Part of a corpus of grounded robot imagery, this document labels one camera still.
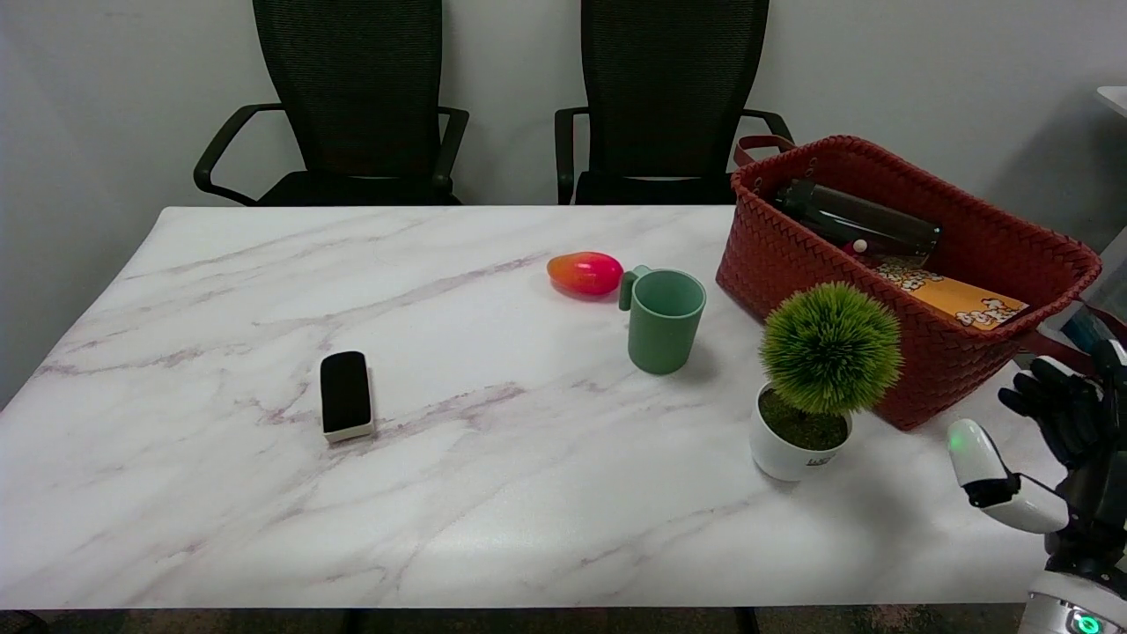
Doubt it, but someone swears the orange popcorn box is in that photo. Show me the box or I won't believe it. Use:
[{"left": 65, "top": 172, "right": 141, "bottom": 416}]
[{"left": 867, "top": 257, "right": 1029, "bottom": 331}]

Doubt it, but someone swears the black mesh office chair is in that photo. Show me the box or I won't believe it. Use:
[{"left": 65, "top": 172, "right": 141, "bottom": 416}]
[
  {"left": 555, "top": 0, "right": 793, "bottom": 205},
  {"left": 194, "top": 0, "right": 470, "bottom": 207}
]

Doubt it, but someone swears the black bottle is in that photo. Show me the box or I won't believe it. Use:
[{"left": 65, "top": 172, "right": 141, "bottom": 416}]
[{"left": 773, "top": 179, "right": 943, "bottom": 261}]

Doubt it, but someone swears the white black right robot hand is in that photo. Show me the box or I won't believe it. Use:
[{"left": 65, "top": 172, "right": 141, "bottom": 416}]
[{"left": 947, "top": 339, "right": 1127, "bottom": 600}]

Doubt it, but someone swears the red orange toy mango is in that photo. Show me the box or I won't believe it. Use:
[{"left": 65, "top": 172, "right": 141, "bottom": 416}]
[{"left": 547, "top": 251, "right": 624, "bottom": 298}]

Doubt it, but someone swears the green mug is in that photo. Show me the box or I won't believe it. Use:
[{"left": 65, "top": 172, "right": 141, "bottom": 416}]
[{"left": 618, "top": 265, "right": 708, "bottom": 376}]

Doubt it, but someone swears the blue white floor object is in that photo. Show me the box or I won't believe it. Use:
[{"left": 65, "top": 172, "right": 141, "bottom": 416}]
[{"left": 1059, "top": 308, "right": 1101, "bottom": 355}]

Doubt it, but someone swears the black whiteboard eraser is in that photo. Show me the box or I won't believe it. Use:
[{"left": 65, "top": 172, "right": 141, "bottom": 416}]
[{"left": 320, "top": 350, "right": 376, "bottom": 443}]

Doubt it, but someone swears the red woven basket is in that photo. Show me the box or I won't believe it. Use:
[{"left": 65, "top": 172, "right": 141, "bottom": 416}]
[{"left": 716, "top": 134, "right": 1127, "bottom": 431}]

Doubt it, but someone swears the green ball plant white pot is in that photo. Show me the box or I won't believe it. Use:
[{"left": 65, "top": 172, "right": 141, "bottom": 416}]
[{"left": 749, "top": 282, "right": 904, "bottom": 483}]

